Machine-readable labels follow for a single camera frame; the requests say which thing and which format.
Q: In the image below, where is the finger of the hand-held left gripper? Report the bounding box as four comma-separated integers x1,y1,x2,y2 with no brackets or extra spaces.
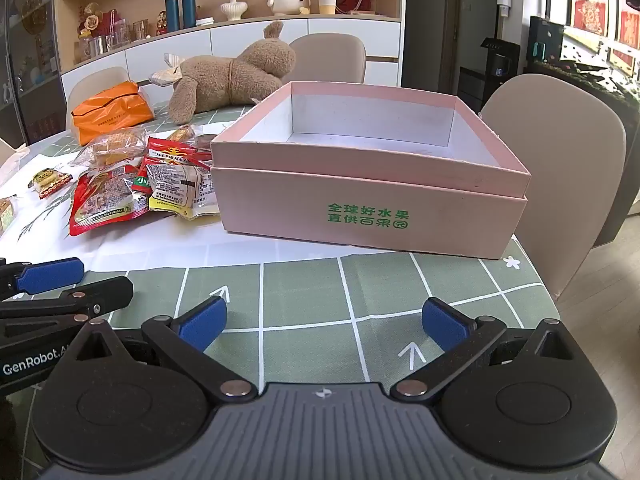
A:
0,257,86,302
0,275,135,334

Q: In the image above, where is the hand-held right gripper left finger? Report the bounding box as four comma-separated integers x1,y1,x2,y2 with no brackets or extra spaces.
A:
65,296,258,403

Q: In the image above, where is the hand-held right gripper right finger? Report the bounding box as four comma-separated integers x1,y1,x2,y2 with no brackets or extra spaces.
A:
390,297,576,403

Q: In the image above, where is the clear bread packet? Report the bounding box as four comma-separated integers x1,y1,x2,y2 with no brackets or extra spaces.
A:
75,127,148,168

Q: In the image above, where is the pink cardboard box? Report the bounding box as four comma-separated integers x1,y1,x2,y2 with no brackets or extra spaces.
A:
210,81,532,261

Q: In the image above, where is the small pastry packet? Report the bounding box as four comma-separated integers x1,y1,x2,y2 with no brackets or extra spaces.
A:
0,199,26,233

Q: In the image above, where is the large red snack packet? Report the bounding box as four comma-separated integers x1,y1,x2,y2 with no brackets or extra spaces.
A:
69,167,151,237

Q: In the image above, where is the small green yellow snack packet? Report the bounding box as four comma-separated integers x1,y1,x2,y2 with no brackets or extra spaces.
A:
27,169,71,200

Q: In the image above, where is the small red green snack packet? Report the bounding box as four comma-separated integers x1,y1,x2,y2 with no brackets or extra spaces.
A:
131,157,168,195

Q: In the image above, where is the white and yellow snack packet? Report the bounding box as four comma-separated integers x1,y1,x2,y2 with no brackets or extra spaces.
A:
147,160,221,222

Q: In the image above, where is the red snack packet yellow print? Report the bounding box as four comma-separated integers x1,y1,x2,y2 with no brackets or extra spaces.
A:
145,136,213,166

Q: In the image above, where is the orange plastic bag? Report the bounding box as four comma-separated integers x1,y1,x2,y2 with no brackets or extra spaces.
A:
70,81,156,147

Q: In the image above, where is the beige dining chair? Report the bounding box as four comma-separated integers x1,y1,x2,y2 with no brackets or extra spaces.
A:
65,66,132,131
287,35,368,85
479,74,628,303

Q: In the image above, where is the dark glass display cabinet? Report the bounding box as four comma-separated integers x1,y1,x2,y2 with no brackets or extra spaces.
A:
0,0,63,146

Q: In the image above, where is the brown plush bear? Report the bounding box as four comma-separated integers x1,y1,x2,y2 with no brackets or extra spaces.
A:
149,20,297,125

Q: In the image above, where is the flower arrangement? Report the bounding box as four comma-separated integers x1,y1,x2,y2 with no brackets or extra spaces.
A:
75,2,131,38

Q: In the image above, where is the black water dispenser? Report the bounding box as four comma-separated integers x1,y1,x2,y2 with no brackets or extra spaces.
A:
480,37,521,111

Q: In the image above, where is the wooden shelf with white cabinet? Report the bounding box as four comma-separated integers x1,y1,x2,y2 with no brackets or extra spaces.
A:
52,0,406,106

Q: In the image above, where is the black fish tank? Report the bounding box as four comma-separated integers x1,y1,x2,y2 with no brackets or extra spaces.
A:
522,0,640,106

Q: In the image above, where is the white vase with flowers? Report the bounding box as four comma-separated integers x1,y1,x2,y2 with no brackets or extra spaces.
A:
220,0,248,22

